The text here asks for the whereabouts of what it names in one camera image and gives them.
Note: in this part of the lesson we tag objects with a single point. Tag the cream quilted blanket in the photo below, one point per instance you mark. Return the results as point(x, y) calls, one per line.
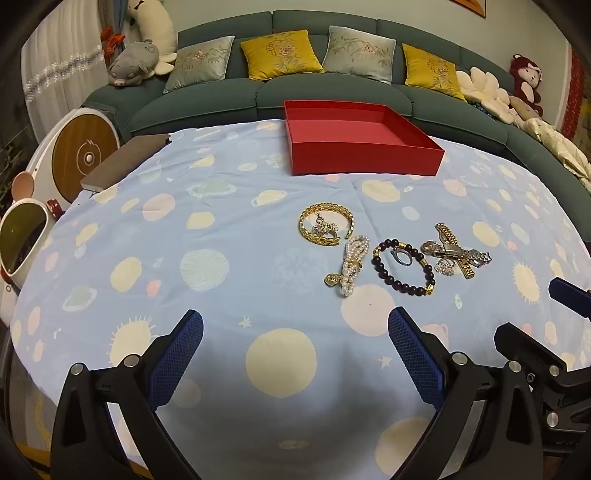
point(563, 147)

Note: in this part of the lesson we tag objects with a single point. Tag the cream flower cushion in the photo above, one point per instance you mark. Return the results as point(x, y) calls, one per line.
point(487, 90)

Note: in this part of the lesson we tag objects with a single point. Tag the red monkey plush toy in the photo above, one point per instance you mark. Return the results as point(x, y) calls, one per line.
point(526, 83)

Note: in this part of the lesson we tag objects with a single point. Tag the yellow embroidered cushion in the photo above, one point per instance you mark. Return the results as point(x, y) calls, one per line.
point(429, 69)
point(281, 53)

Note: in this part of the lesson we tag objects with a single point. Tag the white machine with wooden disc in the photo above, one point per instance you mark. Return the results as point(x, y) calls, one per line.
point(83, 157)

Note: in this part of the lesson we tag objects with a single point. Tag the white sheer curtain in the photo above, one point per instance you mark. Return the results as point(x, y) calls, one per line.
point(64, 69)

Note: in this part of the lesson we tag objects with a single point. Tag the silver rhinestone brooch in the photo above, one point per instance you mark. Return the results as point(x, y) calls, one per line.
point(323, 227)

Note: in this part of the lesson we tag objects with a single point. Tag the teal sofa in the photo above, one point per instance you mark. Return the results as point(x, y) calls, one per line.
point(207, 99)

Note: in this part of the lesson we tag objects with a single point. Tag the gold watch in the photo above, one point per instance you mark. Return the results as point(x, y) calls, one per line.
point(445, 232)

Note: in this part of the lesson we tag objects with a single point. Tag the red curtain tie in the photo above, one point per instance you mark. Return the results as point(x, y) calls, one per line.
point(111, 44)

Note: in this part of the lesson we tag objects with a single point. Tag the blue planet print tablecloth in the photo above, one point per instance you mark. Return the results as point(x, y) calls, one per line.
point(231, 230)

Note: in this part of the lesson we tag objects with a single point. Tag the red wall hanging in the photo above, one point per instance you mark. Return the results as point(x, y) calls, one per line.
point(575, 92)

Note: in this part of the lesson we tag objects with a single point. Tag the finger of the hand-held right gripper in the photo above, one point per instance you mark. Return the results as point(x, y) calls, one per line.
point(565, 293)
point(531, 348)

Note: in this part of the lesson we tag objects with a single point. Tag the small red object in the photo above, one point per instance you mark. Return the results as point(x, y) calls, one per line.
point(54, 207)

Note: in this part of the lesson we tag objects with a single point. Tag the grey embroidered cushion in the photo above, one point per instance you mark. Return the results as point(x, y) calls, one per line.
point(358, 53)
point(198, 64)

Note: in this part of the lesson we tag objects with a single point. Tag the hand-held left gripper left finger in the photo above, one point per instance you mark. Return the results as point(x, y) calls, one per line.
point(180, 355)

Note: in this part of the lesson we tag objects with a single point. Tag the silver watch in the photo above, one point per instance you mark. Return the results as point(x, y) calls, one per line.
point(478, 257)

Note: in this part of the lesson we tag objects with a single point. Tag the brown book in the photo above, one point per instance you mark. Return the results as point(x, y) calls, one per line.
point(124, 161)

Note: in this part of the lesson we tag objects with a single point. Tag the orange wall picture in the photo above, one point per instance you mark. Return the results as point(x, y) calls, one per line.
point(471, 5)

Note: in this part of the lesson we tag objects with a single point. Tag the red box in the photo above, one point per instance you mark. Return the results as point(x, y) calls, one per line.
point(351, 152)

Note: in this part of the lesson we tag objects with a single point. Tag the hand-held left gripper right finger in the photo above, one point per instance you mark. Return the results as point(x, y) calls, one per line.
point(415, 355)

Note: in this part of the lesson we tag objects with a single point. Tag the blue curtain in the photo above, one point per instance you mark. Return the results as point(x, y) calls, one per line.
point(123, 18)

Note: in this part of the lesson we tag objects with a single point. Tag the white plush toy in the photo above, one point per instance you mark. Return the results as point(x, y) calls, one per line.
point(154, 27)

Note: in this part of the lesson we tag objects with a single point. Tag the small brown cushion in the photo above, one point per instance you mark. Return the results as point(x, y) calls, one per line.
point(521, 108)

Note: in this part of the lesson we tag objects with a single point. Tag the grey pig plush toy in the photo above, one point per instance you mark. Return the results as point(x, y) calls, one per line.
point(131, 62)

